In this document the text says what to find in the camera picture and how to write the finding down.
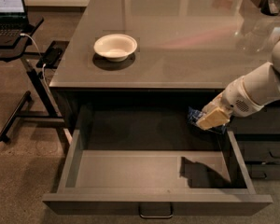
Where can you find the metal drawer handle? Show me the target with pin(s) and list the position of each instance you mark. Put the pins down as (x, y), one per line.
(155, 211)

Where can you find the grey counter cabinet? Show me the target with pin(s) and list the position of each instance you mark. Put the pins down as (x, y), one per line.
(187, 52)

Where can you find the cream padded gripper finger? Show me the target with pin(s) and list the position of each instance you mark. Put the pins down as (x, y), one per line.
(214, 118)

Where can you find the dark lower cabinet drawers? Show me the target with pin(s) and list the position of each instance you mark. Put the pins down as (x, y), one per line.
(258, 137)

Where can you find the black laptop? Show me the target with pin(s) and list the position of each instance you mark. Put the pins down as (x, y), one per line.
(13, 21)

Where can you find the open grey top drawer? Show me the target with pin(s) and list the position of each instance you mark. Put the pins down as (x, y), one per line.
(121, 158)

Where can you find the blue rxbar blueberry wrapper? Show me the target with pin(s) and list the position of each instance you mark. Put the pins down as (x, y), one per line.
(194, 115)

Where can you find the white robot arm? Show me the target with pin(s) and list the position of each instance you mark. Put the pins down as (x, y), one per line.
(263, 83)

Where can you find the white bowl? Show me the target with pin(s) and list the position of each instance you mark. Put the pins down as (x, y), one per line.
(115, 48)

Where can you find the black phone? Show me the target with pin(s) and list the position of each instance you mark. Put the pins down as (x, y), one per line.
(51, 56)

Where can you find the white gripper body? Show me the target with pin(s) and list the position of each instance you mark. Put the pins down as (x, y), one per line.
(236, 99)

